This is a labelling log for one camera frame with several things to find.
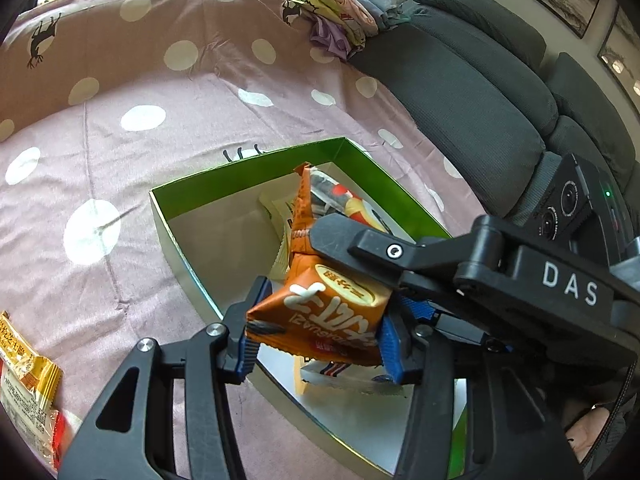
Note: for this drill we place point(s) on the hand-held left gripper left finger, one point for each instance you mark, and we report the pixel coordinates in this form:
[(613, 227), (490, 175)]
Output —
[(244, 357)]

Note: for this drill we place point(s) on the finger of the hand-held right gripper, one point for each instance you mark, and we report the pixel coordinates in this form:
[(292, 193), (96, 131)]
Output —
[(380, 250), (450, 323)]

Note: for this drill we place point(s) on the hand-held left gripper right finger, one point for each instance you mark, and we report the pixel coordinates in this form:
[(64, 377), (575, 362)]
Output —
[(392, 357)]

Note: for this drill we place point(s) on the orange snack packet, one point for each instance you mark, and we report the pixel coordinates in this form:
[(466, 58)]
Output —
[(310, 310)]

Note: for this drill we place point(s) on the green cardboard box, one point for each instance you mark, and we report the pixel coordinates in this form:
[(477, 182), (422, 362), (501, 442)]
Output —
[(220, 242)]

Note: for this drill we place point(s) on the person's right hand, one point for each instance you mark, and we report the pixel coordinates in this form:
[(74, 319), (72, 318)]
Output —
[(585, 435)]

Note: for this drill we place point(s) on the cream snack packet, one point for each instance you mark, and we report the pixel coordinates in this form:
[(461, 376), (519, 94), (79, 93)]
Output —
[(279, 212)]

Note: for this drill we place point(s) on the grey sofa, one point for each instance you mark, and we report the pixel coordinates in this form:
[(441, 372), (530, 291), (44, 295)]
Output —
[(475, 85)]

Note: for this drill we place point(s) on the red snack packet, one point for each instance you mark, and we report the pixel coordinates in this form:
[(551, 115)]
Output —
[(64, 435)]

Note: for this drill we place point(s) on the yellow clear snack packet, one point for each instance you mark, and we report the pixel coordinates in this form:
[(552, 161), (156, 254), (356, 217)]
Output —
[(25, 375)]

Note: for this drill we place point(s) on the stack of folded clothes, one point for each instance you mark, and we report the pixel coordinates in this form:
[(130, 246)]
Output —
[(340, 5)]

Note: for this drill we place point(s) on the pink polka dot blanket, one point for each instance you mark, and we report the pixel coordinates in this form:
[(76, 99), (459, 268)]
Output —
[(150, 60)]

